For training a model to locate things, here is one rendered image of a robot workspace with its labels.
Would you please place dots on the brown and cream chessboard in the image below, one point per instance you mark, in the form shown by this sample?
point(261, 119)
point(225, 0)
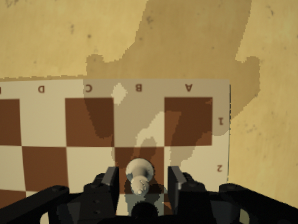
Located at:
point(66, 132)

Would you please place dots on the white chess piece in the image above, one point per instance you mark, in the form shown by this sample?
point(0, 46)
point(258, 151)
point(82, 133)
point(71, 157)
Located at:
point(136, 171)

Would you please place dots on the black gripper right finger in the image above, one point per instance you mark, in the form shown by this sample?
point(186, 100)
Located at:
point(194, 207)

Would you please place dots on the black chess piece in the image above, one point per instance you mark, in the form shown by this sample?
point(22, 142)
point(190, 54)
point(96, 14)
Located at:
point(144, 209)

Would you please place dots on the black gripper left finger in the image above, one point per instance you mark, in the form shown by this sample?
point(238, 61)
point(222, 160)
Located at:
point(97, 206)

